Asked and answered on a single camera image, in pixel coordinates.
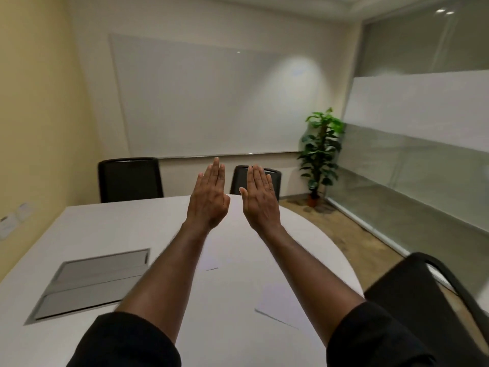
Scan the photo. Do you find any white wall socket plate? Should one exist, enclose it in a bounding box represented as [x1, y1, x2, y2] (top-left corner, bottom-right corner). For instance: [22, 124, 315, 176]
[0, 213, 20, 240]
[16, 203, 36, 222]

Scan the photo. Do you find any person's right forearm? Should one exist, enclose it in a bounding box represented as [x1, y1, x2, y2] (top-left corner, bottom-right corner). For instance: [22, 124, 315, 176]
[261, 225, 366, 347]

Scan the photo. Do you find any white paper sheet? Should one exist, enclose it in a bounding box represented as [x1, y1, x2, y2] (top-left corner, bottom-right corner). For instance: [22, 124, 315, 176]
[254, 283, 318, 333]
[197, 233, 230, 272]

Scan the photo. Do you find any large white whiteboard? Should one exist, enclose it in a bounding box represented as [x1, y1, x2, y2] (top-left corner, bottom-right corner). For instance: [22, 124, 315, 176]
[110, 33, 325, 159]

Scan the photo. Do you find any person's left hand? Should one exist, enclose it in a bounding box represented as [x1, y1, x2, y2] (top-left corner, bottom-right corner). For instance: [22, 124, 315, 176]
[186, 157, 231, 230]

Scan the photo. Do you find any black office chair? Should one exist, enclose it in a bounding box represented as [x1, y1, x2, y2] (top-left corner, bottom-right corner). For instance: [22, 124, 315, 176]
[98, 157, 164, 204]
[363, 252, 489, 367]
[229, 165, 282, 202]

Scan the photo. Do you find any grey table cable hatch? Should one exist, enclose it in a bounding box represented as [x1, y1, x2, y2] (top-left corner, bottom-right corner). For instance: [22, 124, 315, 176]
[24, 248, 151, 325]

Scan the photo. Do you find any frosted glass partition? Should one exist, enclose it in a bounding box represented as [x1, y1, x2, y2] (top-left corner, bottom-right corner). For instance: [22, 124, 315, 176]
[327, 0, 489, 298]

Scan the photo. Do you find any person's left forearm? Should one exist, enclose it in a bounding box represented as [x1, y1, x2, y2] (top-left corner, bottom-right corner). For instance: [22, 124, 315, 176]
[115, 221, 210, 345]

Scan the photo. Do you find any person's right hand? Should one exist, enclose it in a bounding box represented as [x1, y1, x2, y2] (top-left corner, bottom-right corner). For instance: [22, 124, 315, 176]
[239, 164, 282, 234]

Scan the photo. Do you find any person's black right sleeve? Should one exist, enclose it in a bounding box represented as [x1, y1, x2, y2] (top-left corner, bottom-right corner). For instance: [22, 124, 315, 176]
[326, 301, 438, 367]

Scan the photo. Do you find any person's black sleeve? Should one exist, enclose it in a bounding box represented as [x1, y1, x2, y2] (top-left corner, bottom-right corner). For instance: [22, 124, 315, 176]
[326, 301, 438, 367]
[67, 312, 182, 367]

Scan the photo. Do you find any green potted plant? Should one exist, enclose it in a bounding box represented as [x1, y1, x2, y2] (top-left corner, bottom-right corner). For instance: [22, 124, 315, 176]
[297, 107, 346, 208]

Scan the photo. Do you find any person's black left sleeve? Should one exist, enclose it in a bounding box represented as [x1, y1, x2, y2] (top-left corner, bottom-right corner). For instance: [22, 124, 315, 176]
[67, 312, 182, 367]

